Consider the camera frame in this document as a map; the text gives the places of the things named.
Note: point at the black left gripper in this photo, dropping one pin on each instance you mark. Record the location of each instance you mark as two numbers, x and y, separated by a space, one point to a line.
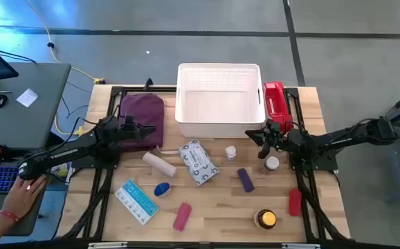
131 133

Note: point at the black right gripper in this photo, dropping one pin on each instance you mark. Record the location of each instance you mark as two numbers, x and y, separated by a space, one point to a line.
277 140

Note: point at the clear jar white lid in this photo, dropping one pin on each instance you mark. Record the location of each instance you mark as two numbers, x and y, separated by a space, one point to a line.
271 163

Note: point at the small white pill bottle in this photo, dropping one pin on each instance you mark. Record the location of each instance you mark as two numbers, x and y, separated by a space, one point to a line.
230 152

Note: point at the beige bandage roll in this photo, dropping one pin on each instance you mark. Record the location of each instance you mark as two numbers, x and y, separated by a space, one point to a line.
159 164

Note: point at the red first aid kit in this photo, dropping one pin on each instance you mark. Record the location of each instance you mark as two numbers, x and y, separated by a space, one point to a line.
277 103

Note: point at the purple bandage roll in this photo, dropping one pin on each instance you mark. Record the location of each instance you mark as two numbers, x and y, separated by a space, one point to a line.
245 180

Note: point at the grey patterned wipes pack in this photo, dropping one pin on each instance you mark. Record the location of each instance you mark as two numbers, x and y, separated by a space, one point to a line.
198 162

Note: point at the clear bottle blue lid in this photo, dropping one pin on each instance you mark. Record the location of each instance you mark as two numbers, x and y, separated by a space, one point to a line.
162 189

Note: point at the blue weekly pill organizer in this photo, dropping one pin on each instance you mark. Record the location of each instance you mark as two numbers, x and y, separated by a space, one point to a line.
136 201

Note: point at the red bandage roll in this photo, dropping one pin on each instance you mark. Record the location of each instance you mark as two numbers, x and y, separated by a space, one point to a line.
295 202

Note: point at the amber bottle yellow lid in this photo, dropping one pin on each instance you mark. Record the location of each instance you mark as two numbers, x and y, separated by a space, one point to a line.
266 218

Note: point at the pink bandage roll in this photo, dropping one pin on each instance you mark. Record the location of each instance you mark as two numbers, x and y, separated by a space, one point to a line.
182 216

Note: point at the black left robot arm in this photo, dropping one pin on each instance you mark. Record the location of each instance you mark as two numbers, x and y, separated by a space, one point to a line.
65 154

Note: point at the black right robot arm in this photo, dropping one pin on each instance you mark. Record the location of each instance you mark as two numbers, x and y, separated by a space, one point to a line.
338 140

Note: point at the white plastic basket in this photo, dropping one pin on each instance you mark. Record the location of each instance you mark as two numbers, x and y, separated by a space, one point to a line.
219 107

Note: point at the maroon cloth pouch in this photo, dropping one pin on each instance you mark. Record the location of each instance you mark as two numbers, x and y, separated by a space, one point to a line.
144 110

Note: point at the yellow labelled can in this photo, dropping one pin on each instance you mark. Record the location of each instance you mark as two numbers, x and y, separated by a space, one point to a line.
61 170

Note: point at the white paper note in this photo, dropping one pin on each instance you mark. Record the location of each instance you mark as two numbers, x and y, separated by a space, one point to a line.
27 97

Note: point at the person's hand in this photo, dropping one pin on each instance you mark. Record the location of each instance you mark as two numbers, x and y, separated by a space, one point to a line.
21 197

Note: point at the red wristband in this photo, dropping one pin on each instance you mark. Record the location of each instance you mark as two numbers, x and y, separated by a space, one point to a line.
9 215

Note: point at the black metal table frame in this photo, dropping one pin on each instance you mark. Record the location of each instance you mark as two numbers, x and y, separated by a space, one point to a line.
98 200

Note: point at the silver metal bracket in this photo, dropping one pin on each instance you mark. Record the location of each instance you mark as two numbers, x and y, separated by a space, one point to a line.
107 245
301 246

